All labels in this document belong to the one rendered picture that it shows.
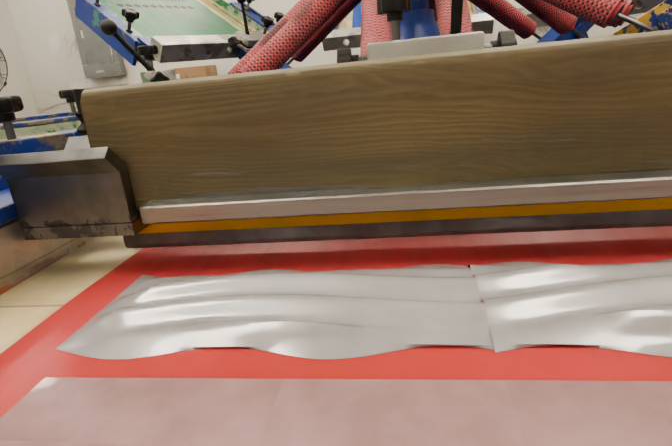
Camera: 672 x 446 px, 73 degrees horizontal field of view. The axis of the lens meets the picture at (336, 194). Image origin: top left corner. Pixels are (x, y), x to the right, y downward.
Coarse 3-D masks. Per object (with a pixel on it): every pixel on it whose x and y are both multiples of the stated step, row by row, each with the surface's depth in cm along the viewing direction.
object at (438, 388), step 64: (192, 256) 28; (256, 256) 27; (320, 256) 26; (384, 256) 25; (448, 256) 24; (64, 320) 22; (0, 384) 18; (64, 384) 17; (128, 384) 17; (192, 384) 16; (256, 384) 16; (320, 384) 16; (384, 384) 15; (448, 384) 15
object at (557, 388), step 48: (480, 240) 26; (528, 240) 25; (576, 240) 25; (624, 240) 24; (528, 384) 15; (576, 384) 14; (624, 384) 14; (528, 432) 13; (576, 432) 13; (624, 432) 13
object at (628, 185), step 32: (288, 192) 25; (320, 192) 24; (352, 192) 24; (384, 192) 23; (416, 192) 23; (448, 192) 23; (480, 192) 22; (512, 192) 22; (544, 192) 22; (576, 192) 22; (608, 192) 22; (640, 192) 21
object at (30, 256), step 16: (16, 224) 27; (0, 240) 26; (16, 240) 27; (32, 240) 28; (48, 240) 29; (64, 240) 30; (80, 240) 32; (0, 256) 25; (16, 256) 26; (32, 256) 28; (48, 256) 29; (64, 256) 30; (0, 272) 25; (16, 272) 26; (32, 272) 28; (0, 288) 25
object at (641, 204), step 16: (464, 208) 25; (480, 208) 25; (496, 208) 25; (512, 208) 25; (528, 208) 25; (544, 208) 24; (560, 208) 24; (576, 208) 24; (592, 208) 24; (608, 208) 24; (624, 208) 24; (640, 208) 24; (656, 208) 24; (160, 224) 28; (176, 224) 28; (192, 224) 28; (208, 224) 27; (224, 224) 27; (240, 224) 27; (256, 224) 27; (272, 224) 27; (288, 224) 27; (304, 224) 27; (320, 224) 26; (336, 224) 26
